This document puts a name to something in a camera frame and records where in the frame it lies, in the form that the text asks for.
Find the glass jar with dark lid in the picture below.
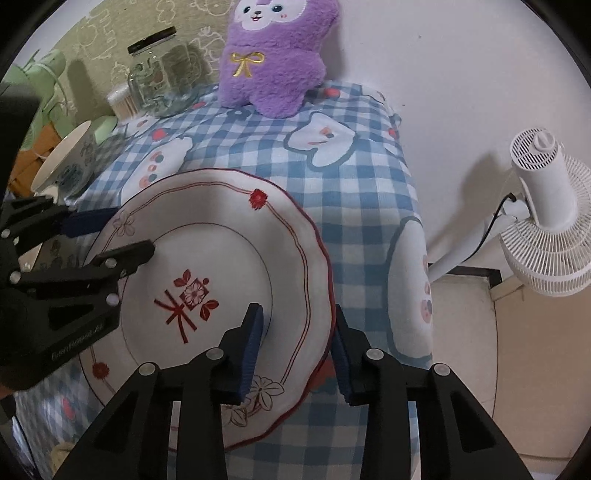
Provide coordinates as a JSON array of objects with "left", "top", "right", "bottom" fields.
[{"left": 127, "top": 26, "right": 204, "bottom": 118}]

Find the wooden bed headboard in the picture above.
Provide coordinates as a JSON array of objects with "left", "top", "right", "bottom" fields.
[{"left": 8, "top": 124, "right": 63, "bottom": 197}]

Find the white plate with red pattern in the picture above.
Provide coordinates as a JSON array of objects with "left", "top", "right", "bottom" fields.
[{"left": 78, "top": 168, "right": 336, "bottom": 453}]

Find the green patterned board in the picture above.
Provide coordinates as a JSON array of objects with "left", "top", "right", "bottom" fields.
[{"left": 28, "top": 0, "right": 243, "bottom": 123}]

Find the purple plush toy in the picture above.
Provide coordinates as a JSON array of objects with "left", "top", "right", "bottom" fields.
[{"left": 217, "top": 0, "right": 340, "bottom": 117}]

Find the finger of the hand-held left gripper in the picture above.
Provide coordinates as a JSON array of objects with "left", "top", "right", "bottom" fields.
[
  {"left": 0, "top": 196, "right": 122, "bottom": 266},
  {"left": 9, "top": 240, "right": 156, "bottom": 341}
]

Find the cotton swab container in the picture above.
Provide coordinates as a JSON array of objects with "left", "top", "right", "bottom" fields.
[{"left": 107, "top": 84, "right": 139, "bottom": 121}]

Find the beige door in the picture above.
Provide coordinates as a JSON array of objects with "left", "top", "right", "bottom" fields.
[{"left": 489, "top": 272, "right": 591, "bottom": 462}]

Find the black fan cable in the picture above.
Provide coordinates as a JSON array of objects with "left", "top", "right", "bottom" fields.
[{"left": 471, "top": 193, "right": 518, "bottom": 264}]

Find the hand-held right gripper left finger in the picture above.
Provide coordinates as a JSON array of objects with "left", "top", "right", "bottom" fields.
[{"left": 51, "top": 302, "right": 265, "bottom": 480}]

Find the blue checkered tablecloth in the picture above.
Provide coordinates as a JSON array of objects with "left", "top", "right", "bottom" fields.
[{"left": 14, "top": 80, "right": 435, "bottom": 480}]

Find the white floor fan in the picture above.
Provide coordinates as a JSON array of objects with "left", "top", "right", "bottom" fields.
[{"left": 427, "top": 128, "right": 591, "bottom": 297}]

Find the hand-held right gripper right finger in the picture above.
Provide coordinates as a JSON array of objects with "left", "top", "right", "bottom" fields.
[{"left": 330, "top": 304, "right": 534, "bottom": 480}]

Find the green desk fan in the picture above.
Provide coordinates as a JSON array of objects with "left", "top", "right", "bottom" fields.
[{"left": 4, "top": 48, "right": 120, "bottom": 141}]

